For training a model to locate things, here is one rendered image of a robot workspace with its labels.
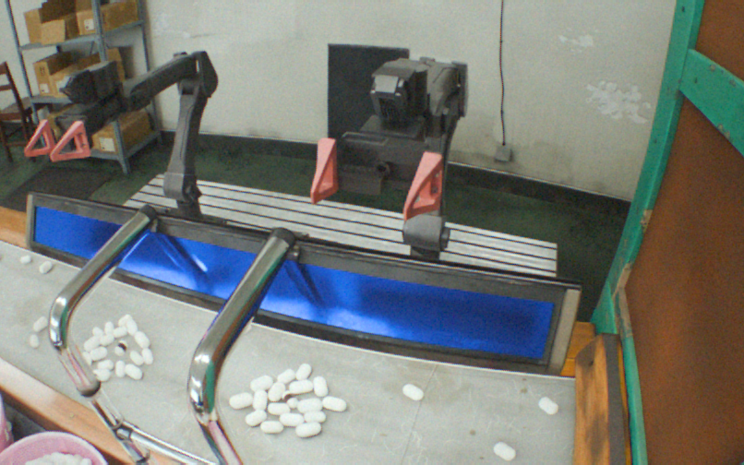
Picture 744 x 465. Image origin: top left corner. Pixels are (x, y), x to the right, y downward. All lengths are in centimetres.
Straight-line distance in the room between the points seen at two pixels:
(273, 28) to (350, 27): 46
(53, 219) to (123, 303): 43
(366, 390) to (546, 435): 29
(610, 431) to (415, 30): 218
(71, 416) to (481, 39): 226
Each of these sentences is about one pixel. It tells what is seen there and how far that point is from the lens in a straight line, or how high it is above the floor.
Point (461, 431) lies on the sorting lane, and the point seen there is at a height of 74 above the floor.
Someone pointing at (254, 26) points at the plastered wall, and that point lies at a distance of 284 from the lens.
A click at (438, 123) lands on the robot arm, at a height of 108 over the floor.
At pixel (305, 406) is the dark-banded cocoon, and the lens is 70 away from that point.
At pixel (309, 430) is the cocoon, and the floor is 76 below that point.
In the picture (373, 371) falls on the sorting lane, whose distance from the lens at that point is 77.
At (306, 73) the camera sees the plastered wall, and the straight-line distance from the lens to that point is 275.
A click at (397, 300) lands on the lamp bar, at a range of 37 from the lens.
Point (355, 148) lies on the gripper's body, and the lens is 58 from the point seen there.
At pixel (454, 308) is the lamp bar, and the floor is 109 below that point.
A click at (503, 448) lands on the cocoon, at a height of 76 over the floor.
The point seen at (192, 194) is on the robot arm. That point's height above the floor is 78.
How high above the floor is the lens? 134
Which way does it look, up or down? 36 degrees down
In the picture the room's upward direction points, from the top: straight up
